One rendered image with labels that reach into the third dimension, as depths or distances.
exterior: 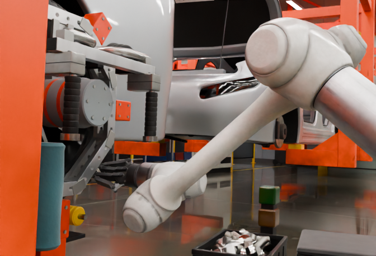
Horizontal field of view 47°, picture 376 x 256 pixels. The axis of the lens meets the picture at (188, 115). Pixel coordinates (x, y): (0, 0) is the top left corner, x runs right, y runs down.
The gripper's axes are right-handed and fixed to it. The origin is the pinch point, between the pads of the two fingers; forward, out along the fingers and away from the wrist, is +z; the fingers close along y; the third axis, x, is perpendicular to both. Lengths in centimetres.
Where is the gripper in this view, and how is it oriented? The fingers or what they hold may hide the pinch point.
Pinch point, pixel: (90, 171)
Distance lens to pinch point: 149.2
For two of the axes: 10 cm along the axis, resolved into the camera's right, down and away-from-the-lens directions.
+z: -8.9, -0.1, 4.6
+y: 3.5, -6.6, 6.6
